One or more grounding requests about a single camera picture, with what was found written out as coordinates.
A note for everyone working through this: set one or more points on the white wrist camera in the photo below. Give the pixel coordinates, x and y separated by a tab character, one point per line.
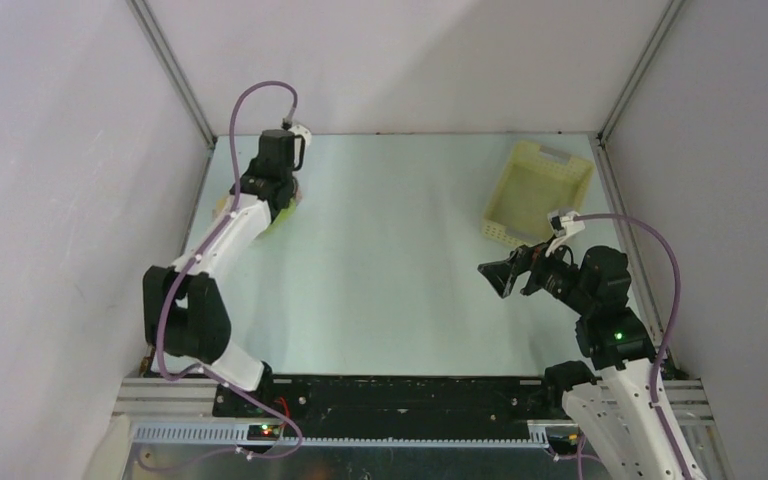
303	136
565	224

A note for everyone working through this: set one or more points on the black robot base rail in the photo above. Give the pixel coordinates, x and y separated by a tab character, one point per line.
419	407

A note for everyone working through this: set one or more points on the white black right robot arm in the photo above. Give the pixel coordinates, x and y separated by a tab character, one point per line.
616	394

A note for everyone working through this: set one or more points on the cream perforated plastic basket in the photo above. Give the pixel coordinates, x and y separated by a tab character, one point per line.
536	181

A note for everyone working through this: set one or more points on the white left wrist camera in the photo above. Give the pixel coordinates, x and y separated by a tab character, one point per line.
303	136

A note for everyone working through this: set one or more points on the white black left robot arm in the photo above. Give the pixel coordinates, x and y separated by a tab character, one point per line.
186	314

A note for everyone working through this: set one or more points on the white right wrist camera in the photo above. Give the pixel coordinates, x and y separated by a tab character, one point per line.
565	224

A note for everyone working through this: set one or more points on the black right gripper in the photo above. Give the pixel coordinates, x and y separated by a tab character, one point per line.
528	271

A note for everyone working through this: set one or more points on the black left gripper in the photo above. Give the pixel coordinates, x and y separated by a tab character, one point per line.
252	166

